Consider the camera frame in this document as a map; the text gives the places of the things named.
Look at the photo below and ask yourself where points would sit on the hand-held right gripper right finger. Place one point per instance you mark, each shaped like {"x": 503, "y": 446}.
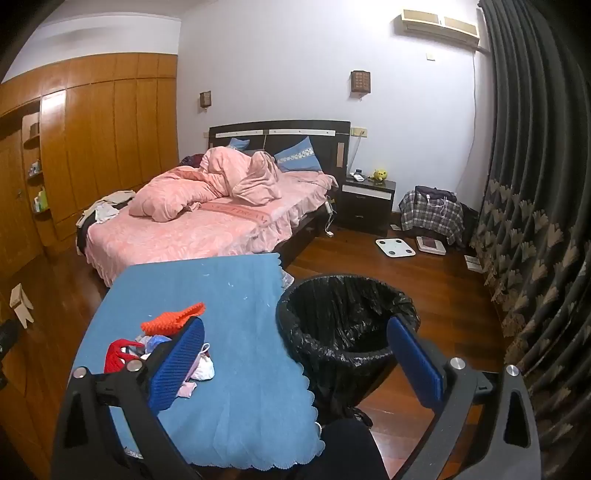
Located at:
{"x": 413, "y": 364}

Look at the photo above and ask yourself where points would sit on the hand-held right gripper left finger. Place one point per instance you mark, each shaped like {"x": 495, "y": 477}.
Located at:
{"x": 178, "y": 364}

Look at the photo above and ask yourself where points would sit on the trash bin with black bag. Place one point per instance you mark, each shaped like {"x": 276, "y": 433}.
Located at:
{"x": 351, "y": 341}

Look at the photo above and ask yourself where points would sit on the small pink paper scrap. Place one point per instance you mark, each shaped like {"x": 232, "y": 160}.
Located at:
{"x": 185, "y": 390}

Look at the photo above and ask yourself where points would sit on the blue plastic bag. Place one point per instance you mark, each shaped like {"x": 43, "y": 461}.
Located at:
{"x": 159, "y": 342}

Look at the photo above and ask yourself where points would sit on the orange knitted cloth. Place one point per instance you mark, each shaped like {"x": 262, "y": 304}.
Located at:
{"x": 168, "y": 322}

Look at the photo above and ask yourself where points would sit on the blue scalloped table cloth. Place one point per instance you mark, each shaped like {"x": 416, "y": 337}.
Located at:
{"x": 240, "y": 323}

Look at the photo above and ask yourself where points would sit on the person's dark trouser leg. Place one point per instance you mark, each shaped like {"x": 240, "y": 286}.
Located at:
{"x": 346, "y": 447}

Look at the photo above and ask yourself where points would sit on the white booklet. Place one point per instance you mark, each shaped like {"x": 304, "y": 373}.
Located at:
{"x": 473, "y": 264}

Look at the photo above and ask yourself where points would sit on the white bathroom scale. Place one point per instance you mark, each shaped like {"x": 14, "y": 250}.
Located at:
{"x": 395, "y": 248}

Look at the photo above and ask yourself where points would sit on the scale with dark centre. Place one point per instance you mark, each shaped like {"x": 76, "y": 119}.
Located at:
{"x": 431, "y": 244}

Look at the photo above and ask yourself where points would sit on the pink bedspread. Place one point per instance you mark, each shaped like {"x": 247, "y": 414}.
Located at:
{"x": 207, "y": 235}

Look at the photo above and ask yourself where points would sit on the green box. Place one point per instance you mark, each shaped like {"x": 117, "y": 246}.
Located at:
{"x": 41, "y": 201}

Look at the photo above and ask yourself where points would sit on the plaid bag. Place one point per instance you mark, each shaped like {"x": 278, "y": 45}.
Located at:
{"x": 429, "y": 219}

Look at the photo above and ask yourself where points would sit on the dark nightstand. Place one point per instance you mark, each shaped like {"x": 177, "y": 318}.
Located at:
{"x": 364, "y": 207}

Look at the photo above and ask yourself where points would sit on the pile of light clothes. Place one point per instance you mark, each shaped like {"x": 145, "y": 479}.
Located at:
{"x": 108, "y": 207}

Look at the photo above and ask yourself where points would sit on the pink quilt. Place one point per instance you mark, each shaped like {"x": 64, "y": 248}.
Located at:
{"x": 184, "y": 194}

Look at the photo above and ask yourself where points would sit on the dark bag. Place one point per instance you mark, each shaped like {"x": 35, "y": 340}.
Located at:
{"x": 434, "y": 194}

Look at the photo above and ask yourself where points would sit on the yellow plush toy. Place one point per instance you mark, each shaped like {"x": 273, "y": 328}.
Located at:
{"x": 380, "y": 174}

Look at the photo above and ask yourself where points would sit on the white remote control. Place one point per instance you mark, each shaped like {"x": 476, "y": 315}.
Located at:
{"x": 356, "y": 176}

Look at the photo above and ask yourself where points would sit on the dark patterned curtain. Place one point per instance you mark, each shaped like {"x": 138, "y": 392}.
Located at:
{"x": 540, "y": 184}

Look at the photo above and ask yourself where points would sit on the small blue pillow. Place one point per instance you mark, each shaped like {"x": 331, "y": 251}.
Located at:
{"x": 238, "y": 144}

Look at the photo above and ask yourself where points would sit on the large blue pillow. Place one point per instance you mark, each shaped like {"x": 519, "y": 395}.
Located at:
{"x": 300, "y": 154}

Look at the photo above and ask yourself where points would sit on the dark wooden bed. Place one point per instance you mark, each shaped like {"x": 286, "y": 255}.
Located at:
{"x": 323, "y": 138}

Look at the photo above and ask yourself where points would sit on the wooden wardrobe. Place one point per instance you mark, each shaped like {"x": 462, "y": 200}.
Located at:
{"x": 115, "y": 120}

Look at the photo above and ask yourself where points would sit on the wall socket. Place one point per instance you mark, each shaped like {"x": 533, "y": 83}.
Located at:
{"x": 359, "y": 132}

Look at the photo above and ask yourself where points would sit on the small brown wall lamp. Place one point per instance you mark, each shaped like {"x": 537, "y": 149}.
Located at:
{"x": 205, "y": 98}

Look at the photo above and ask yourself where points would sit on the large brown wall lamp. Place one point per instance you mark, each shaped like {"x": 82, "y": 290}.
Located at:
{"x": 360, "y": 82}

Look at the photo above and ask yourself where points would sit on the wall air conditioner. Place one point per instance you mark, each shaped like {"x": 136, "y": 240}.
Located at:
{"x": 438, "y": 25}

